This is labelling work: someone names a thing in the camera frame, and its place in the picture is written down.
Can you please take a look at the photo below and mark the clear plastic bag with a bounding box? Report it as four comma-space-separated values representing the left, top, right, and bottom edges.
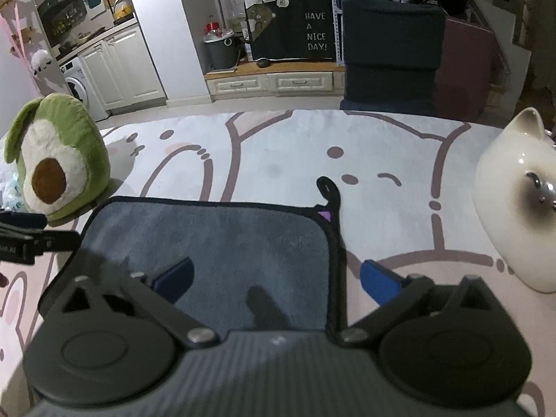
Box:
0, 169, 26, 214

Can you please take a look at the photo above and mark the white perforated metal rack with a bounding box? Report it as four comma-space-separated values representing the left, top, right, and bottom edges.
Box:
329, 0, 397, 67

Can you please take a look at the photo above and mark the dark blue chair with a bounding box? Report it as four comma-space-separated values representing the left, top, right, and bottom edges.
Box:
340, 0, 447, 112

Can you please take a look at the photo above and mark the grey trash bin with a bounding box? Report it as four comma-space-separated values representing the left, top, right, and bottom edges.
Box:
203, 34, 240, 71

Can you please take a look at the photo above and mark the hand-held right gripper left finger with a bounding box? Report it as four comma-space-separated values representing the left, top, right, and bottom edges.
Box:
39, 257, 220, 349

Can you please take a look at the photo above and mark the black lettered banner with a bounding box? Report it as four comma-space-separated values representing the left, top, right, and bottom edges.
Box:
245, 0, 338, 62

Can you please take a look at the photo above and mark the small white plush toy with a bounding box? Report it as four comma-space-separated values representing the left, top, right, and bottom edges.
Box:
30, 49, 56, 75

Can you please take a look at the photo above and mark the white washing machine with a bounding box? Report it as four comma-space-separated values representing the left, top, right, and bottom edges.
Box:
58, 56, 110, 122

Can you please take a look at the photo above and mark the low wooden drawer cabinet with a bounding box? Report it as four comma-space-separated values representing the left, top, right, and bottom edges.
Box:
204, 60, 348, 103

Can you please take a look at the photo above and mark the white kitchen cabinet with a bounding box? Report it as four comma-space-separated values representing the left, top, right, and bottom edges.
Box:
80, 24, 168, 111

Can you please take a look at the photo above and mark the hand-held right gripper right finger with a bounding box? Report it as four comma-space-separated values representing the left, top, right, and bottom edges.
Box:
339, 260, 507, 348

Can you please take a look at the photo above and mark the green avocado plush toy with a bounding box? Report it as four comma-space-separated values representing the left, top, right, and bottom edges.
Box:
9, 95, 110, 227

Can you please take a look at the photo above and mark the printed pink blanket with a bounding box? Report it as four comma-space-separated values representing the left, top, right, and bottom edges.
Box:
0, 108, 556, 417

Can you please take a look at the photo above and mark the grey towel with black edging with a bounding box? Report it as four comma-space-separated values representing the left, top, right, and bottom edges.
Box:
56, 177, 345, 340

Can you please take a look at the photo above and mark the white cat plush toy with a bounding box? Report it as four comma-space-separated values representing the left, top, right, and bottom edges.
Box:
474, 108, 556, 294

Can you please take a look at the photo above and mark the maroon box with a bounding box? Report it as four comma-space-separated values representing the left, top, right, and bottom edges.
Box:
433, 17, 510, 123

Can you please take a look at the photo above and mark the black kitchen shelf unit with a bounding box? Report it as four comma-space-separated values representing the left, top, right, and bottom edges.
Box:
37, 0, 88, 39

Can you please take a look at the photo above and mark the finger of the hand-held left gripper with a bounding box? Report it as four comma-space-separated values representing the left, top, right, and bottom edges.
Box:
0, 211, 47, 231
32, 231, 81, 256

